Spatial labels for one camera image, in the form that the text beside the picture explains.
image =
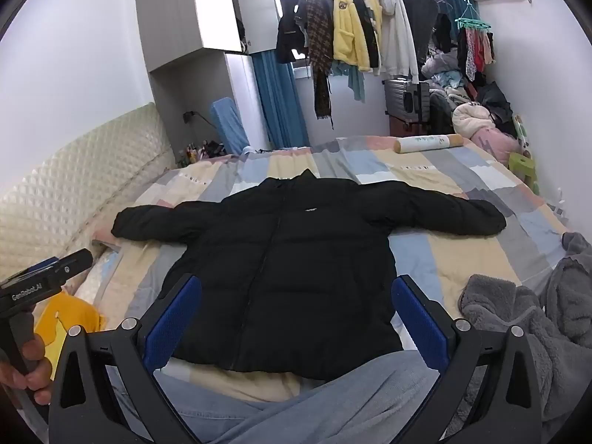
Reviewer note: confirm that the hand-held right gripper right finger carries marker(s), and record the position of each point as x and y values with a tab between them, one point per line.
421	319

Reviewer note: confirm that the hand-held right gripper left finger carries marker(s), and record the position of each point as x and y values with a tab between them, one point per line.
171	323

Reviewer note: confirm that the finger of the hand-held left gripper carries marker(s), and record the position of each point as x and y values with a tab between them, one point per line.
74	262

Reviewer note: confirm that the black puffer jacket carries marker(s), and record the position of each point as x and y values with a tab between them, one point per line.
286	277

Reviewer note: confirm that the pile of mixed clothes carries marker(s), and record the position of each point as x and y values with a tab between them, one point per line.
495	97

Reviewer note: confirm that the person's left hand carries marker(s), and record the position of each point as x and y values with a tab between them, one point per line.
39	365

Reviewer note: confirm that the pale floral pillow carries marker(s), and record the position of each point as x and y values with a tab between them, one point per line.
99	277

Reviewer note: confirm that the yellow cloth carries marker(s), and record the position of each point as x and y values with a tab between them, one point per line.
69	314

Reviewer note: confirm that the cream quilted headboard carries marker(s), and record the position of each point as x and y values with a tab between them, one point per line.
69	185

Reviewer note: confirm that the pastel patchwork quilt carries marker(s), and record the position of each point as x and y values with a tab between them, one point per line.
462	249

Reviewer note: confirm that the grey fleece blanket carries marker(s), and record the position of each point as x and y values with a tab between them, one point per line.
545	333

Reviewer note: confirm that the bedside clutter of bottles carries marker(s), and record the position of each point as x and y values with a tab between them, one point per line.
201	150

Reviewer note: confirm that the white cylindrical bolster pillow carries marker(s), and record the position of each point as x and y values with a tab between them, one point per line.
428	143

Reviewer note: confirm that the green plastic stool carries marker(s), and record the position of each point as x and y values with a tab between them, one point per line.
525	169

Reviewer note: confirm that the dark red cabinet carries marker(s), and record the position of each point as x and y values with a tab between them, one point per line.
407	128

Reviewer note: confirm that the pink padded garment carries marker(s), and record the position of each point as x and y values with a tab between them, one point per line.
499	143

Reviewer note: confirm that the blue covered chair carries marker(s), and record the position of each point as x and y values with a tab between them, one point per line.
229	122

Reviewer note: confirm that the grey ribbed suitcase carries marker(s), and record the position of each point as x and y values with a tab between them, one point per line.
407	99

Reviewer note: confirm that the hanging teal garment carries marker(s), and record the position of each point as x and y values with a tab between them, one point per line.
355	81

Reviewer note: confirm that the blue window curtain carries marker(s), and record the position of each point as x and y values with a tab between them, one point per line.
280	101

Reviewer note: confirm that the grey wardrobe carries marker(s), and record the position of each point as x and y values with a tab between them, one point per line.
185	32

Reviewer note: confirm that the hanging socks and underwear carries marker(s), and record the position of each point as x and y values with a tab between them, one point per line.
476	51

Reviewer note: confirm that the brown plaid scarf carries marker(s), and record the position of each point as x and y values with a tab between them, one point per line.
320	55

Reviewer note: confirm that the white hoodie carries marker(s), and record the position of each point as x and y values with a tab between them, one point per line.
397	37

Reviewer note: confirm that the hanging black cardigan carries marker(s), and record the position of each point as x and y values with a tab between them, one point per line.
367	23

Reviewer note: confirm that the yellow fleece jacket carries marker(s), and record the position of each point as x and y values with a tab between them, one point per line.
346	27

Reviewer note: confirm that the green clip drying hanger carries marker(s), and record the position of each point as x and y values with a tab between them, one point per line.
471	21

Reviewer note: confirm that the hanging dark grey garment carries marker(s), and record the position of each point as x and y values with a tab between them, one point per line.
418	9

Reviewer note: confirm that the hanging black jacket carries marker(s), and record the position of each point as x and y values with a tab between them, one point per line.
290	27

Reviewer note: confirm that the black wall plug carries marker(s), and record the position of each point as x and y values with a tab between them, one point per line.
189	115

